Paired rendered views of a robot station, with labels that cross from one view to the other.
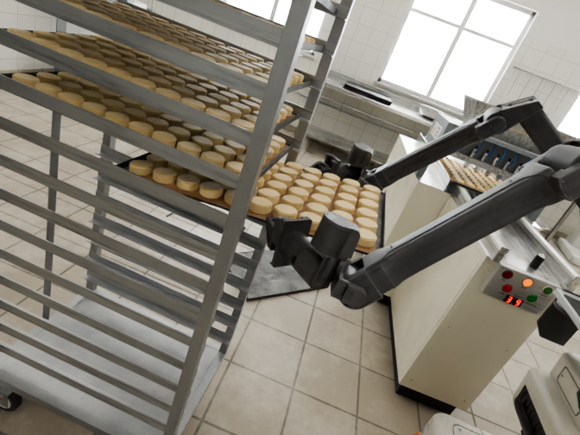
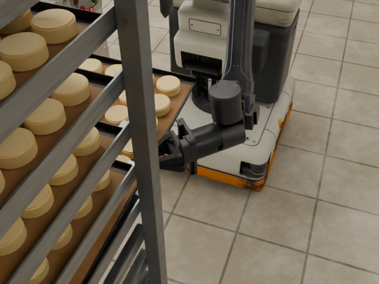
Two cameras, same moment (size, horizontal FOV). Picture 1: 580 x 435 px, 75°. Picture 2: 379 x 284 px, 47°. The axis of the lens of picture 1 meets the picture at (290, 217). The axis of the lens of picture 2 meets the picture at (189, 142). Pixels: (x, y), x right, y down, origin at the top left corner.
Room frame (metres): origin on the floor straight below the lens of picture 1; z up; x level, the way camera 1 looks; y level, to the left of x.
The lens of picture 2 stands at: (0.46, 0.54, 1.57)
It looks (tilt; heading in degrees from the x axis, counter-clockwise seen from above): 44 degrees down; 286
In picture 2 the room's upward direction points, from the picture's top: straight up
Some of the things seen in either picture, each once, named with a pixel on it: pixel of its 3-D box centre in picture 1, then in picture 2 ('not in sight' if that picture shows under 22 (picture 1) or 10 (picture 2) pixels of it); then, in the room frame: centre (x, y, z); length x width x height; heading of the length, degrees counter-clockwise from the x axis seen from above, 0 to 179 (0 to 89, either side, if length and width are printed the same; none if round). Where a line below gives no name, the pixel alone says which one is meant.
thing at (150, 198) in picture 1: (178, 208); not in sight; (1.11, 0.37, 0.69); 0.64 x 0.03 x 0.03; 85
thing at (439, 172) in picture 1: (429, 155); not in sight; (2.68, -0.75, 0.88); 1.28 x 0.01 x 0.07; 178
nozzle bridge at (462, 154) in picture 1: (488, 168); not in sight; (2.20, -0.94, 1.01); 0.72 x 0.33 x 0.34; 88
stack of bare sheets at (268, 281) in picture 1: (274, 270); not in sight; (1.96, -0.03, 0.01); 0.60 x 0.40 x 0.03; 133
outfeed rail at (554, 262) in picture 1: (493, 192); not in sight; (2.31, -1.09, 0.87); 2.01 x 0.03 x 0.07; 178
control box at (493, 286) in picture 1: (519, 288); (83, 1); (1.33, -0.92, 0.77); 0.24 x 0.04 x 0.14; 88
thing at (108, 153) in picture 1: (183, 185); not in sight; (1.11, 0.37, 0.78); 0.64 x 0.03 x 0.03; 85
